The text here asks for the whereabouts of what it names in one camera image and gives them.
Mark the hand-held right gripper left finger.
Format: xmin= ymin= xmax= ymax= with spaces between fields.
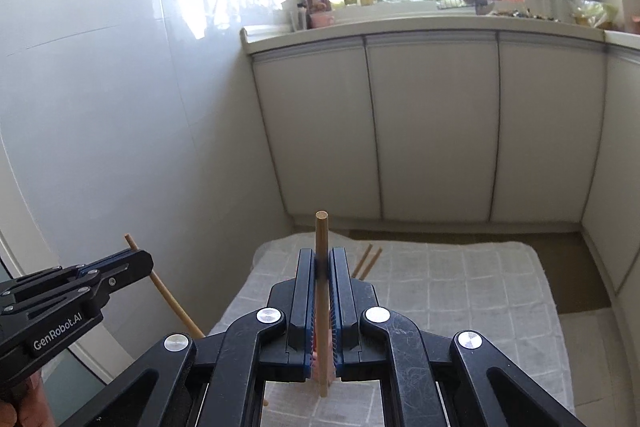
xmin=100 ymin=248 xmax=319 ymax=427

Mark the white kitchen countertop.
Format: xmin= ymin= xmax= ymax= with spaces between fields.
xmin=240 ymin=13 xmax=640 ymax=58

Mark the pink perforated utensil holder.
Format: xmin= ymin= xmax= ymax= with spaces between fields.
xmin=310 ymin=342 xmax=335 ymax=382

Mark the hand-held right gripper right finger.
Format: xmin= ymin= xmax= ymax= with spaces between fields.
xmin=327 ymin=248 xmax=586 ymax=427

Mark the grey checked table cloth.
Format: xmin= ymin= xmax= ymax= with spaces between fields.
xmin=207 ymin=234 xmax=576 ymax=427

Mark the person's left hand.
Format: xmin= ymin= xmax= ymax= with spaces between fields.
xmin=12 ymin=369 xmax=53 ymax=427

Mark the plastic bag with greens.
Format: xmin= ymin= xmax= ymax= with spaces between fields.
xmin=572 ymin=0 xmax=621 ymax=30

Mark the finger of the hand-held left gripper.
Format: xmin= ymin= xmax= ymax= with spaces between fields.
xmin=0 ymin=254 xmax=132 ymax=303
xmin=10 ymin=249 xmax=154 ymax=315

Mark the white cabinet door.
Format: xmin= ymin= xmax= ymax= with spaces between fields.
xmin=249 ymin=37 xmax=384 ymax=224
xmin=489 ymin=32 xmax=609 ymax=224
xmin=581 ymin=46 xmax=640 ymax=294
xmin=364 ymin=32 xmax=501 ymax=224

